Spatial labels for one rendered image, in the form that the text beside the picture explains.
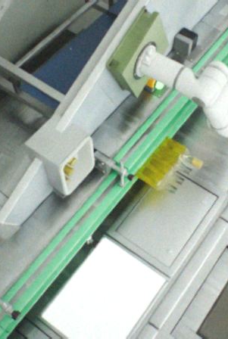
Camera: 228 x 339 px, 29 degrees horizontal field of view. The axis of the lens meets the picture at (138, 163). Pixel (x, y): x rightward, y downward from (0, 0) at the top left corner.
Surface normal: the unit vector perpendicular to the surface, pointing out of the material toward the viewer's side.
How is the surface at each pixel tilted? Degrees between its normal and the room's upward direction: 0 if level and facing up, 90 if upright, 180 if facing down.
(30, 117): 90
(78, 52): 90
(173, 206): 90
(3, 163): 90
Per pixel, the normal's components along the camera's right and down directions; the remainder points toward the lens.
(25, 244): 0.03, -0.51
